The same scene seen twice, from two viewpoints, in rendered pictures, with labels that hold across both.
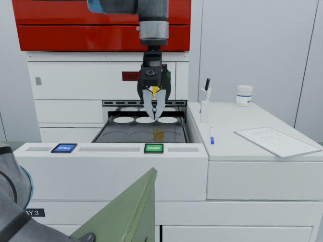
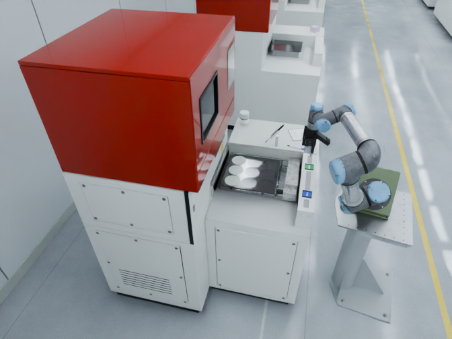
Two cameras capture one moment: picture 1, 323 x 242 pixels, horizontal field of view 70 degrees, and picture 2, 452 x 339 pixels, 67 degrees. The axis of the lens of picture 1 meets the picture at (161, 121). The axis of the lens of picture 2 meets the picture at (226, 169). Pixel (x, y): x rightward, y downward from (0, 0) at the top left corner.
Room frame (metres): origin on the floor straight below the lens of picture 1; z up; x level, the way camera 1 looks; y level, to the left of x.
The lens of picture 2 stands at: (0.74, 1.80, 2.36)
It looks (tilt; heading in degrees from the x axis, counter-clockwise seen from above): 40 degrees down; 283
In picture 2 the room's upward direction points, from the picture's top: 1 degrees counter-clockwise
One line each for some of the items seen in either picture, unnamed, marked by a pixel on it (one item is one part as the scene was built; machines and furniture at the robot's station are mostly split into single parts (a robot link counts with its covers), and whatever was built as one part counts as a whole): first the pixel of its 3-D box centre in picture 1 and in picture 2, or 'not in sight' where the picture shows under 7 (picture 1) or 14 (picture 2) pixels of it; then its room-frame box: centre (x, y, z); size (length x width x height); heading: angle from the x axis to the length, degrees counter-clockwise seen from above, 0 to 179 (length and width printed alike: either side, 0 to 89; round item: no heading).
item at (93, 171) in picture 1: (112, 170); (306, 187); (0.61, 0.15, 0.89); 0.55 x 0.09 x 0.14; 90
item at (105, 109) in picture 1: (144, 114); (220, 169); (1.18, 0.09, 0.89); 0.44 x 0.02 x 0.10; 90
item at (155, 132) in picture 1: (143, 127); (251, 172); (0.97, 0.08, 0.90); 0.34 x 0.34 x 0.01; 0
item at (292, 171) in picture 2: not in sight; (291, 180); (0.71, 0.06, 0.87); 0.36 x 0.08 x 0.03; 90
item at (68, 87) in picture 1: (110, 91); (210, 171); (1.20, 0.27, 1.02); 0.82 x 0.03 x 0.40; 90
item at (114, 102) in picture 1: (143, 102); (219, 162); (1.19, 0.09, 0.96); 0.44 x 0.01 x 0.02; 90
